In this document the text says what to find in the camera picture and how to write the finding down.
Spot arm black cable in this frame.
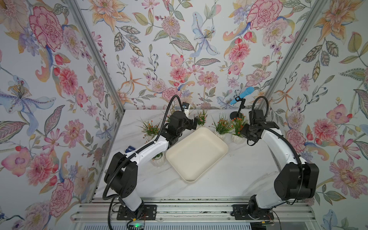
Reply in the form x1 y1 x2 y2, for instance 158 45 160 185
246 95 304 206
102 94 185 230

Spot potted plant pink flowers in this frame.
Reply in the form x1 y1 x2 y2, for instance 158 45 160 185
151 152 166 167

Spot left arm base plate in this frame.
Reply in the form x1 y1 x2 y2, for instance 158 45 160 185
117 205 157 221

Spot potted plant orange flowers left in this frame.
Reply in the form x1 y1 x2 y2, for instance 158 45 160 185
140 120 160 142

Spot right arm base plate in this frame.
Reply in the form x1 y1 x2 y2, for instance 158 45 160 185
231 204 274 221

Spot potted plant red flowers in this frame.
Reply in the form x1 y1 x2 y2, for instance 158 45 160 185
231 115 248 144
212 113 232 141

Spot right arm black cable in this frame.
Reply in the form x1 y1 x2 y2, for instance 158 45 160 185
246 95 304 206

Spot aluminium mounting rail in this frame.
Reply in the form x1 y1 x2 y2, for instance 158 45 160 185
71 197 316 223

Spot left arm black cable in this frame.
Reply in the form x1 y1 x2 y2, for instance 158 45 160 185
102 94 185 230

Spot cream storage tray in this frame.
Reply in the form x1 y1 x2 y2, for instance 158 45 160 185
166 127 229 183

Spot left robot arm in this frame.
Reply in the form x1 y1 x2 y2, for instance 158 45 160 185
103 111 199 211

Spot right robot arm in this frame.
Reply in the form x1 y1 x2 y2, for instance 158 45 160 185
241 110 319 214

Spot blue microphone on black stand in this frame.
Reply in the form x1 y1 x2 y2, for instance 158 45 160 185
230 87 254 120

